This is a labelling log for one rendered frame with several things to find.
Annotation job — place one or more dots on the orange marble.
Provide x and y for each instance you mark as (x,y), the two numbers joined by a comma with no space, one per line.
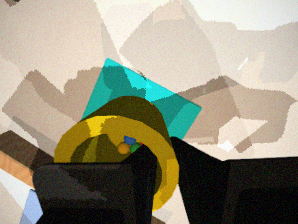
(123,148)

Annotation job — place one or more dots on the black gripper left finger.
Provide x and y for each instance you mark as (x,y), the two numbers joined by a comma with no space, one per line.
(128,185)

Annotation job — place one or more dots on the tan wooden flat bar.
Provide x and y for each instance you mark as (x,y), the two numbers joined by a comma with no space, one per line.
(20,158)

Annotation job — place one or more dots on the green marble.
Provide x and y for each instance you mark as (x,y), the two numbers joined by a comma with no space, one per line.
(134,147)

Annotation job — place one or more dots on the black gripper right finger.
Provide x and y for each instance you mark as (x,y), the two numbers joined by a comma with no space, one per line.
(210,187)

